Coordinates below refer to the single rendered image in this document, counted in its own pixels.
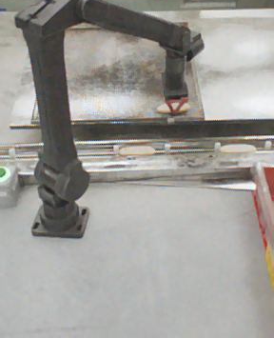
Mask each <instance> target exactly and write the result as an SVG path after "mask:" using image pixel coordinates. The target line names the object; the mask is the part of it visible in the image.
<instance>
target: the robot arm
mask: <svg viewBox="0 0 274 338"><path fill-rule="evenodd" d="M14 18H15V27H16V28H17V29H20V30H22V33H23V37H24V40H25V42H26V44H27V48H28V52H29V59H30V66H31V72H32V78H33V84H34V90H35V95H36V102H37V108H38V113H39V119H40V126H41V131H42V137H43V147H42V148H41V149H40V150H39V151H38V152H37V153H38V159H39V161H38V162H37V164H36V166H35V169H34V173H33V175H34V178H35V180H36V181H37V182H39V183H40V185H41V186H40V187H38V193H39V197H40V199H41V200H42V205H41V206H40V207H39V209H38V213H37V215H36V217H35V219H34V222H33V224H32V227H31V233H32V235H33V236H35V237H63V238H77V239H79V238H82V237H83V235H84V231H85V229H86V225H87V221H88V216H89V210H88V208H87V207H79V206H78V204H76V202H75V201H77V200H79V199H80V198H81V197H82V196H83V195H84V194H85V192H86V190H87V188H88V186H89V181H90V176H89V173H88V171H87V170H86V169H85V168H84V166H83V161H81V160H79V159H78V152H77V149H76V147H75V145H74V140H73V135H72V127H71V118H70V110H69V92H68V78H67V69H66V60H65V52H64V37H65V30H67V29H69V28H72V27H75V26H77V25H80V24H82V23H87V24H90V25H93V26H97V27H102V28H105V29H109V30H115V31H119V32H121V33H125V34H127V35H132V36H136V37H139V38H143V39H146V40H149V41H153V42H157V43H158V44H159V47H161V48H164V49H166V62H165V72H161V78H162V81H161V87H162V90H163V95H164V99H165V102H166V104H167V106H168V107H169V109H170V110H171V112H172V114H177V112H178V111H179V110H180V108H181V107H182V106H183V105H184V104H185V103H186V102H187V101H188V97H189V90H188V87H187V83H186V62H190V61H191V60H192V59H193V58H194V57H196V56H197V55H198V54H199V53H201V52H202V51H203V50H204V49H205V42H204V40H203V39H202V34H201V33H199V32H196V31H193V30H191V29H190V28H189V27H186V26H183V25H180V24H176V23H175V22H169V21H167V20H164V19H161V18H158V17H156V16H153V15H150V14H147V13H144V12H142V11H139V10H136V9H133V8H130V7H127V6H124V5H122V4H119V3H117V2H114V1H111V0H31V1H30V2H29V3H28V4H27V5H26V6H25V7H23V8H22V9H21V10H19V11H18V12H16V13H15V14H14ZM175 101H180V103H179V104H178V106H177V108H176V109H173V107H172V105H171V103H175Z"/></svg>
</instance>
